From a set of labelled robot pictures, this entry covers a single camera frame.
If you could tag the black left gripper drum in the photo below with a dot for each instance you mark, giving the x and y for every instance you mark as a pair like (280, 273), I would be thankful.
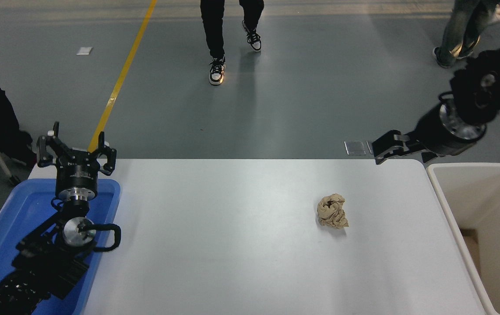
(77, 175)

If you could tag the person by wheeled chair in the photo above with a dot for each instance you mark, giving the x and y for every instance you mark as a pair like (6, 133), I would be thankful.
(460, 30)

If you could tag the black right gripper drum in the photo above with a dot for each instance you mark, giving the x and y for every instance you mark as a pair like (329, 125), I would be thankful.
(434, 131)

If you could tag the clear floor plate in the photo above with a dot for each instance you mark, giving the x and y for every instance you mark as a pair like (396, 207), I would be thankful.
(355, 148)
(369, 144)

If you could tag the crumpled tan paper ball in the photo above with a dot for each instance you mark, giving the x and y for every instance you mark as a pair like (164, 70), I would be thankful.
(332, 211)

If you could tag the large pale plastic bin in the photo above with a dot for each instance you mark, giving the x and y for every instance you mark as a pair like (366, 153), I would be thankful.
(495, 210)

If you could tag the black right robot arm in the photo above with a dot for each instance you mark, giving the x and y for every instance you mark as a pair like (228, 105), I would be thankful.
(495, 83)

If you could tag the white paper scrap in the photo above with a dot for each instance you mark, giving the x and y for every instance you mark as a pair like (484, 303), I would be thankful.
(84, 50)

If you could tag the blue plastic tray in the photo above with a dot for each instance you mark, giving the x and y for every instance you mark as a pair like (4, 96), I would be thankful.
(5, 227)

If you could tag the person standing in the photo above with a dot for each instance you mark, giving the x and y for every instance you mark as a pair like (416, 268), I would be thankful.
(215, 26)

